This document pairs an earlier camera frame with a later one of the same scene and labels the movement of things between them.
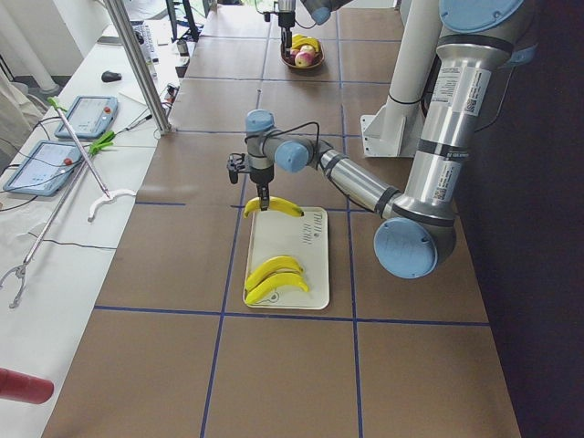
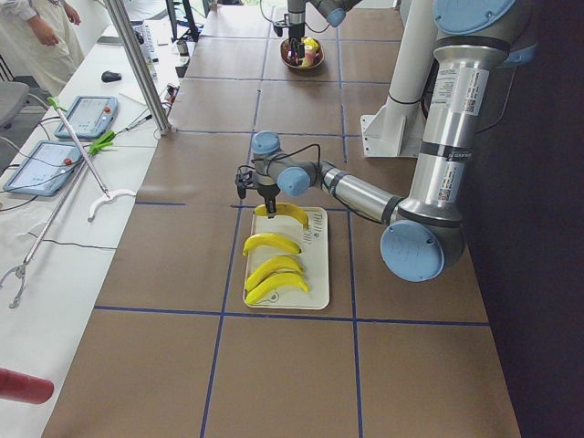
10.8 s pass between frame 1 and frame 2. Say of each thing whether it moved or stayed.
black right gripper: moved
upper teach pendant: stayed
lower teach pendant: stayed
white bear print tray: stayed
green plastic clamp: stayed
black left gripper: moved
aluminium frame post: stayed
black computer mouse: stayed
